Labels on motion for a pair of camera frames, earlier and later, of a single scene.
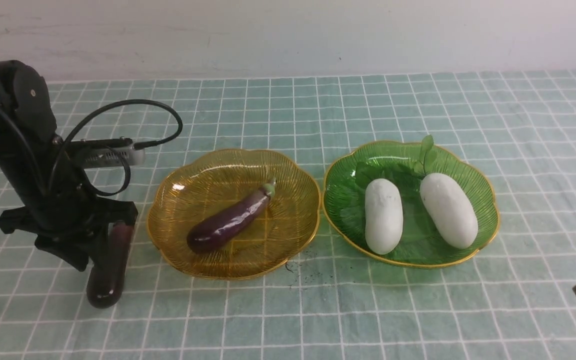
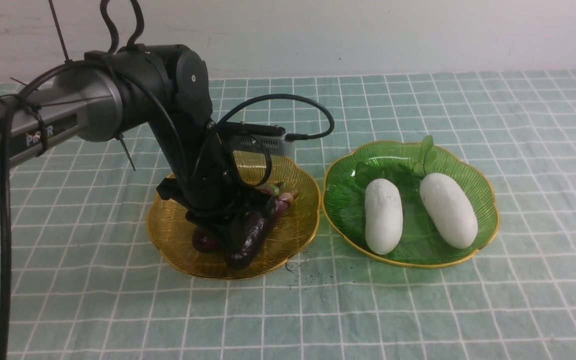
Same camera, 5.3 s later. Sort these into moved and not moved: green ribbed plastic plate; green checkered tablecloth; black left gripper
Moved: black left gripper
Not moved: green checkered tablecloth; green ribbed plastic plate
